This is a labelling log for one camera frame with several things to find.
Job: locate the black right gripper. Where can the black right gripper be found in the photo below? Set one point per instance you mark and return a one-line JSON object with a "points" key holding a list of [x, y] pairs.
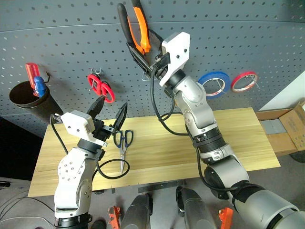
{"points": [[162, 64]]}

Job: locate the red tape roll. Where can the red tape roll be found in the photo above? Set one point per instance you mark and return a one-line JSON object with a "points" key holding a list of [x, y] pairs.
{"points": [[243, 75]]}

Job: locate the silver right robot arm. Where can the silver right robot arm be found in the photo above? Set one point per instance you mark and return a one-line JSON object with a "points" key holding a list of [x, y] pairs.
{"points": [[197, 95]]}

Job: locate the black metal table bracket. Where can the black metal table bracket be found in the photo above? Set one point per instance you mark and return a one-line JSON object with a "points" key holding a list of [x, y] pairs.
{"points": [[162, 186]]}

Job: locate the dark grey rounded robot leg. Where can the dark grey rounded robot leg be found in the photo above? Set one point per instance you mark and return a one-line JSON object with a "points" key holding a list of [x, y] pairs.
{"points": [[137, 212], [196, 210]]}

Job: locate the orange clamp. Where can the orange clamp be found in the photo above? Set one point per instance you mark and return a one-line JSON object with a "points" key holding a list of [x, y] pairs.
{"points": [[226, 218], [114, 217]]}

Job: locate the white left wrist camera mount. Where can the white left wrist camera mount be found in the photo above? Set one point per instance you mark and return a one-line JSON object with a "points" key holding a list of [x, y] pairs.
{"points": [[76, 124]]}

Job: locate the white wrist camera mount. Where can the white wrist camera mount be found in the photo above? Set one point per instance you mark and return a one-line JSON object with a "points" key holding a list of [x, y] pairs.
{"points": [[76, 124], [177, 52]]}

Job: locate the blue tape roll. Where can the blue tape roll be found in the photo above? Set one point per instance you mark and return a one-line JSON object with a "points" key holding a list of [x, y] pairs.
{"points": [[213, 75]]}

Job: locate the grey perforated pegboard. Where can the grey perforated pegboard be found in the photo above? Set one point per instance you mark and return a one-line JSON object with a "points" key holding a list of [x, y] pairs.
{"points": [[71, 35]]}

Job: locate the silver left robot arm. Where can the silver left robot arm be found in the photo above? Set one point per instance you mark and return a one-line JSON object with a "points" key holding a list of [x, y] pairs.
{"points": [[71, 171]]}

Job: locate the black round pegboard cup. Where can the black round pegboard cup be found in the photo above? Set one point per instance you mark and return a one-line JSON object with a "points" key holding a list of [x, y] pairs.
{"points": [[26, 100]]}

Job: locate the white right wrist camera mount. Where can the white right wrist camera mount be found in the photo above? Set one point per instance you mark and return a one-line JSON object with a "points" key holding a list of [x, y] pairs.
{"points": [[177, 52]]}

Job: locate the black pegboard hook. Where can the black pegboard hook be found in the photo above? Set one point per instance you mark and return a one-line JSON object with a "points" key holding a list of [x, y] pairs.
{"points": [[48, 76]]}

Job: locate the black round base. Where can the black round base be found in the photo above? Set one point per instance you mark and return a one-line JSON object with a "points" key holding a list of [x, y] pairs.
{"points": [[298, 157]]}

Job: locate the orange and black pliers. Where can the orange and black pliers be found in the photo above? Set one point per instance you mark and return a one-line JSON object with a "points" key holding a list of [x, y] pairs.
{"points": [[143, 31]]}

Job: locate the printed cardboard box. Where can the printed cardboard box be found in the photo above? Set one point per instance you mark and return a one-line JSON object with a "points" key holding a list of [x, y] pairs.
{"points": [[294, 126]]}

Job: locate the silver double pegboard hook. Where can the silver double pegboard hook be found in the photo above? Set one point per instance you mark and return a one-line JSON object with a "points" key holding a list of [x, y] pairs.
{"points": [[96, 70]]}

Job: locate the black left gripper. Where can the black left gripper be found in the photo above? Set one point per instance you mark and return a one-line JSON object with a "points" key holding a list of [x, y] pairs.
{"points": [[101, 132]]}

